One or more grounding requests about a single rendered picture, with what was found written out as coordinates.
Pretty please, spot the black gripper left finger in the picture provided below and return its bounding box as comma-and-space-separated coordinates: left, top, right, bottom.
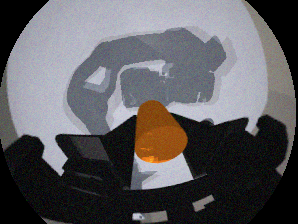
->
56, 115, 137, 190

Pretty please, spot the orange knob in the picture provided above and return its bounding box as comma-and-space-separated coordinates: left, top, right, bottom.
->
134, 100, 188, 164

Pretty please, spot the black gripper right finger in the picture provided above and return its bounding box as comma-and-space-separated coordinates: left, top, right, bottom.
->
170, 113, 249, 180

